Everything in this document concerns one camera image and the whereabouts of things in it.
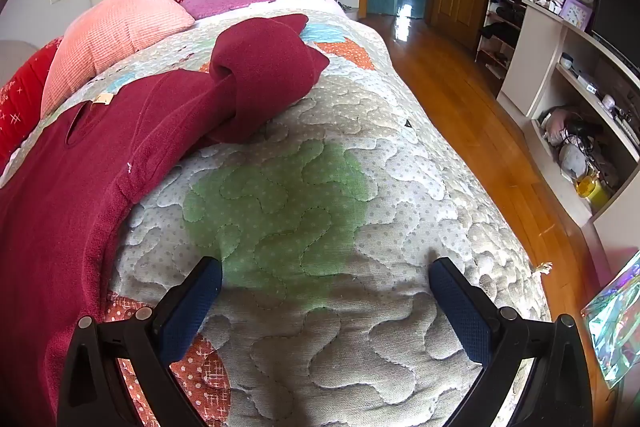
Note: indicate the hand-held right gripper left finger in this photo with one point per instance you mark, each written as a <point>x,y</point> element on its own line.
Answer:
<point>192,307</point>

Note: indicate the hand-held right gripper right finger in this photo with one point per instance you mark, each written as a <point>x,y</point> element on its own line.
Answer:
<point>462,312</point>

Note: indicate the maroon knit sweater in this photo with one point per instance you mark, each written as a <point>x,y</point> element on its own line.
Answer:
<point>60,207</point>

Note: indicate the shelf rack with clothes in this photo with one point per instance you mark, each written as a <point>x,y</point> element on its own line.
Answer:
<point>505,17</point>

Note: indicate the quilted patchwork bedspread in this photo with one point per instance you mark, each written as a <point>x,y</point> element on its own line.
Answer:
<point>310,332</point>

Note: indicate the holographic shiny bag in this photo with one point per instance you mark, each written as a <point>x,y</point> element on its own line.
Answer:
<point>615,322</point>

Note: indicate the yellow cup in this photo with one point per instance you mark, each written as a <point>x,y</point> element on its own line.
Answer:
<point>595,194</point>

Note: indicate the pink soft toy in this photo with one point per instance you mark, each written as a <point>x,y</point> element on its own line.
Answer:
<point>555,124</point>

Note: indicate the red floral quilt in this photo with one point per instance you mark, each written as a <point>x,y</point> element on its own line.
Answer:
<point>20,97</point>

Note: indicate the white desk shelf unit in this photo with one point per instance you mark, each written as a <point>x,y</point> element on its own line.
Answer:
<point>535,47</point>

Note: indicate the pink waffle pillow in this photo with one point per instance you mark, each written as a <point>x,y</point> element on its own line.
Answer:
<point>110,37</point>

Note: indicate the grey rounded headboard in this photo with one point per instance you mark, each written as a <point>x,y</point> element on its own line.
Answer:
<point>12,57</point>

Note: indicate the purple alarm clock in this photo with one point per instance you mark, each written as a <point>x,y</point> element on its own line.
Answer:
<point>575,14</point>

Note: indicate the black television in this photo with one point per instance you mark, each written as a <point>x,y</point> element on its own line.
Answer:
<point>617,17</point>

